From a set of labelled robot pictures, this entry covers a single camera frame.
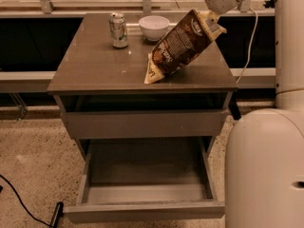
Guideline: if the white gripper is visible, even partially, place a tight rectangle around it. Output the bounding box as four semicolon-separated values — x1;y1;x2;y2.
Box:
202;0;238;37

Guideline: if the grey top drawer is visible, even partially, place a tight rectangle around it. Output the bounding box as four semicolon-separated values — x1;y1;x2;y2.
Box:
62;110;229;139

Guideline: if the green soda can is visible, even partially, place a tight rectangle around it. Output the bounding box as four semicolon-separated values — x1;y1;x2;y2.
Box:
109;12;128;48

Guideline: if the white hanging cable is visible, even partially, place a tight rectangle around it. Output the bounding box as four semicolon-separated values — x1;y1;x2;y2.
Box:
236;7;259;85

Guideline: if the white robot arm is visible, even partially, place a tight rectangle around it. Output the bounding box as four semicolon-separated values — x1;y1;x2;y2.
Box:
204;0;304;228

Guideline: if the brown chip bag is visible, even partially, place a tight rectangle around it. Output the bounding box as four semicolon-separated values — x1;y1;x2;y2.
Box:
144;9;218;85

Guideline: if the white ceramic bowl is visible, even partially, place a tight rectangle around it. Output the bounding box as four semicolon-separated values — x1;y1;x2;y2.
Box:
139;15;170;41

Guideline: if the black floor cable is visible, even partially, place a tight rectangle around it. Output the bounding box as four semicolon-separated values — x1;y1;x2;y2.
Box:
0;173;53;228

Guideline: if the grey drawer cabinet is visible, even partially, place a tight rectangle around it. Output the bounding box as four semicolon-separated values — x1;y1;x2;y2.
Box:
47;14;238;155

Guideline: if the open grey middle drawer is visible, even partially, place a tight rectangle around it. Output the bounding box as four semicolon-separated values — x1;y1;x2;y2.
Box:
64;137;224;223

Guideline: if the black floor plug block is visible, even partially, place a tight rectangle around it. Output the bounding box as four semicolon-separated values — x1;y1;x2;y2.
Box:
49;201;64;228

